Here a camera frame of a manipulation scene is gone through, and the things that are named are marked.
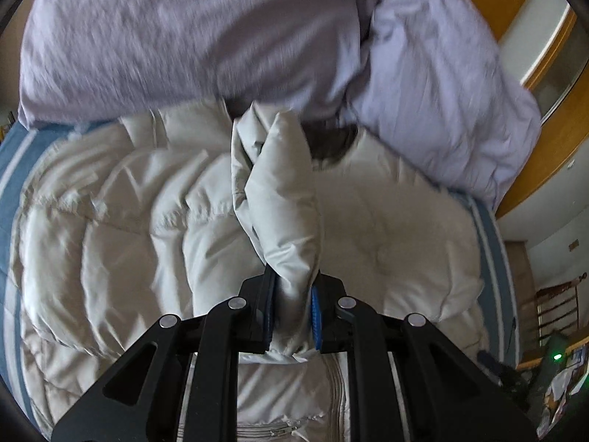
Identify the blue white striped bed sheet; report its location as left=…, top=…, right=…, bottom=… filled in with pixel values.
left=0, top=119, right=523, bottom=429

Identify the wooden rack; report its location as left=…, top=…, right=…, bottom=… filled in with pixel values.
left=534, top=276, right=586, bottom=339

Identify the black object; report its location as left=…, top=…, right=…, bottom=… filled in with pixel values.
left=476, top=350, right=532, bottom=399

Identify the white puffer jacket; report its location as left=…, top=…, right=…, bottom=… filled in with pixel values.
left=18, top=101, right=497, bottom=442

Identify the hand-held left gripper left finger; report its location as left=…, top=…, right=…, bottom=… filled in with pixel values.
left=50, top=269, right=278, bottom=442

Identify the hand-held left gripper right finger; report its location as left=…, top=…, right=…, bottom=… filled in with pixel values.
left=310, top=274, right=555, bottom=442

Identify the dark device with green light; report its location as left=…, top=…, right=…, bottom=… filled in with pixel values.
left=536, top=329, right=589, bottom=380

